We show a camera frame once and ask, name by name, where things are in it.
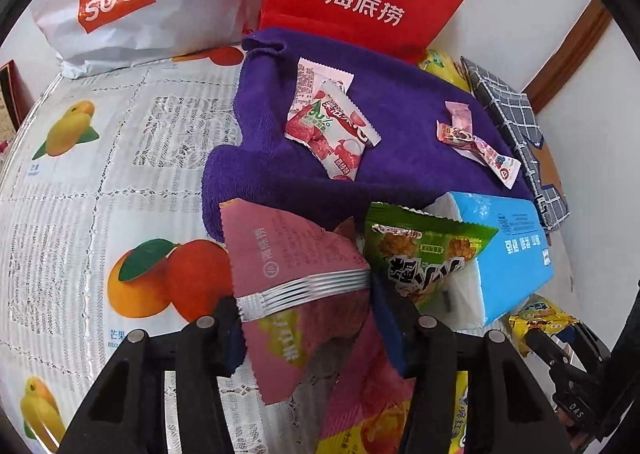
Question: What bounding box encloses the brown wooden door frame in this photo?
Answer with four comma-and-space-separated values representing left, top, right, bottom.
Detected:
525, 0, 613, 115

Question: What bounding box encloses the purple towel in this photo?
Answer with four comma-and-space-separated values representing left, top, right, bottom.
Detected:
202, 27, 536, 245

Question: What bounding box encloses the yellow chips bag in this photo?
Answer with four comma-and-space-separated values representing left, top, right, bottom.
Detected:
417, 48, 471, 90

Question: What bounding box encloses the green snack packet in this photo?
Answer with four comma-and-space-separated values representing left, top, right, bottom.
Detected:
362, 201, 501, 320

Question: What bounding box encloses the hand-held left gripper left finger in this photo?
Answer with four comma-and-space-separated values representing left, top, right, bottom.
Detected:
57, 294, 246, 454

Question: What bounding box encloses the red lychee candy packet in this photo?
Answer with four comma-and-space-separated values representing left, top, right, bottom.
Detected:
284, 79, 382, 182

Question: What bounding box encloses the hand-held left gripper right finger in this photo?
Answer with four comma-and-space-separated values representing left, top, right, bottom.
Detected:
367, 279, 576, 454

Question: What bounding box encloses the pink candy strip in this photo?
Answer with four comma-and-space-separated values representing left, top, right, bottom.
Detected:
436, 121, 522, 190

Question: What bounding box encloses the blue tissue pack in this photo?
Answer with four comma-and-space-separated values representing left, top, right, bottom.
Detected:
425, 191, 556, 330

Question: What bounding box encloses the dusty pink snack packet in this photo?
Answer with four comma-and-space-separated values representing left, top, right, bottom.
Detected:
219, 199, 373, 405

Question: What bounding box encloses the small yellow snack packet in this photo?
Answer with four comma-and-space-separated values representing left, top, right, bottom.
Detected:
507, 294, 583, 357

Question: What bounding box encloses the grey checked cloth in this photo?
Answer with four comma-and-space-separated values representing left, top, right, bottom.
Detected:
460, 56, 571, 235

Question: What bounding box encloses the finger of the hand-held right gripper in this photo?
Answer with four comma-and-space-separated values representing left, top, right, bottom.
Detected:
525, 329, 586, 395
570, 320, 615, 366

